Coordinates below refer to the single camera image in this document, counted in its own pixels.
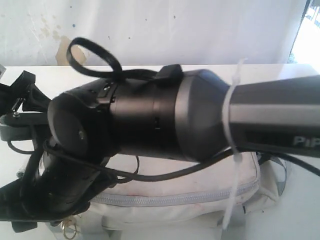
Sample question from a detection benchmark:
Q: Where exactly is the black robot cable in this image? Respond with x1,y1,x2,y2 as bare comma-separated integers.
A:
7,37,320,183

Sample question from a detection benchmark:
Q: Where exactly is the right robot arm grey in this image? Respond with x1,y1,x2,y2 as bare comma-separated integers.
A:
0,64,320,232

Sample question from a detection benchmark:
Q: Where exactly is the gold zipper pull ring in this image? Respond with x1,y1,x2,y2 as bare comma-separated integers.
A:
59,217,78,238

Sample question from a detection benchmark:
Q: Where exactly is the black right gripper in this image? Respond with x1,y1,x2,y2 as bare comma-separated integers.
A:
0,153,117,222

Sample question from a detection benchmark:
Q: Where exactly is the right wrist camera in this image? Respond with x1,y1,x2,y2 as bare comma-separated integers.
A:
0,112,50,142

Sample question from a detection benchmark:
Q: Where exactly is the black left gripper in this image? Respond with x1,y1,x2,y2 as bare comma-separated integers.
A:
0,70,50,116

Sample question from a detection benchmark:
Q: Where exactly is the white fabric bag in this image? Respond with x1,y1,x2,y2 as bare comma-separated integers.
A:
47,149,288,240

